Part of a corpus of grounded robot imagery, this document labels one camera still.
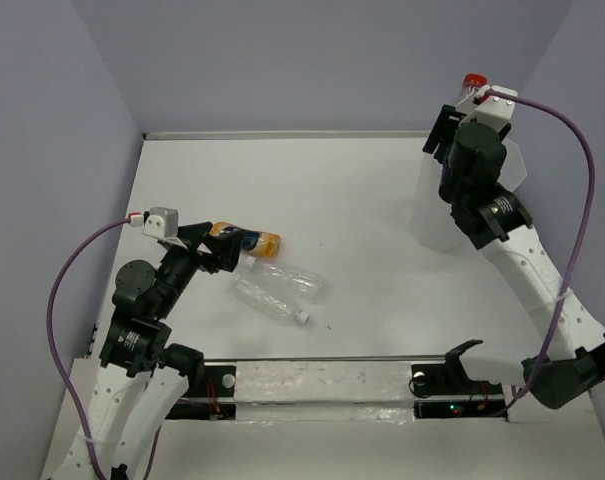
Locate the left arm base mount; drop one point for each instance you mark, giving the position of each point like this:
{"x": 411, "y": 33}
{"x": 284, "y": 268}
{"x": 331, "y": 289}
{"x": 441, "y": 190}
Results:
{"x": 212, "y": 399}

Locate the clear bottle white cap upper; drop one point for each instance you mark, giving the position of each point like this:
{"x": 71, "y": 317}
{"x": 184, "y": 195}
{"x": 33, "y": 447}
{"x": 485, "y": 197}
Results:
{"x": 283, "y": 277}

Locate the orange juice bottle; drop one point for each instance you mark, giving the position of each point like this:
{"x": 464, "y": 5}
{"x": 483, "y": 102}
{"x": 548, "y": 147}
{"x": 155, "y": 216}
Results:
{"x": 254, "y": 242}

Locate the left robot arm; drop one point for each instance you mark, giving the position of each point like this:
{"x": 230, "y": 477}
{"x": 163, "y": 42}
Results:
{"x": 140, "y": 375}

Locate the red cap small bottle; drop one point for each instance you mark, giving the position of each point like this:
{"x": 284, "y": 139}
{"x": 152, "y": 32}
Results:
{"x": 471, "y": 84}

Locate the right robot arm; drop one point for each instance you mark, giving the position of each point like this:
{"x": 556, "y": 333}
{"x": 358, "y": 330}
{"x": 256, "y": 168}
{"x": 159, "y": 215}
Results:
{"x": 468, "y": 152}

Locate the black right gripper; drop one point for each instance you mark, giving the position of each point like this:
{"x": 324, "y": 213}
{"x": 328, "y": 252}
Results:
{"x": 446, "y": 125}

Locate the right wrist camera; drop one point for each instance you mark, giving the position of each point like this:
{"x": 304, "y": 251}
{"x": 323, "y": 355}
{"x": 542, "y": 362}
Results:
{"x": 490, "y": 110}

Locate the clear bottle white cap lower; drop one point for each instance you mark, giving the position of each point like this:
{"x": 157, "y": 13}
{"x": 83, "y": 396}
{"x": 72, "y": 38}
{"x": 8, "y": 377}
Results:
{"x": 269, "y": 302}

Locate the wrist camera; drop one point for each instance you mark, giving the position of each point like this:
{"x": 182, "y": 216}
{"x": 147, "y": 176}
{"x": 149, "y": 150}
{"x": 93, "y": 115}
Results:
{"x": 490, "y": 110}
{"x": 161, "y": 223}

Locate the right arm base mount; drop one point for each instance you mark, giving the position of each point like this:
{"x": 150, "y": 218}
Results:
{"x": 444, "y": 390}

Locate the clear bottle white cap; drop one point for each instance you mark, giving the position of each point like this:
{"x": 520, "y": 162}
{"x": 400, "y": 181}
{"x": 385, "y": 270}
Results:
{"x": 269, "y": 302}
{"x": 283, "y": 277}

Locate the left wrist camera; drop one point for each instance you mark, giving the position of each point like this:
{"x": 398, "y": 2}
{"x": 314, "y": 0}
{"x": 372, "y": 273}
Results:
{"x": 161, "y": 223}

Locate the white translucent bin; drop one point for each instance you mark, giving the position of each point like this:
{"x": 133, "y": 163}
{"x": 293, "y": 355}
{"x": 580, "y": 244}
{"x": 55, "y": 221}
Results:
{"x": 430, "y": 222}

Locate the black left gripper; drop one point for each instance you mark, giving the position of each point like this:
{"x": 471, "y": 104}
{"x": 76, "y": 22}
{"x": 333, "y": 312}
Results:
{"x": 225, "y": 248}

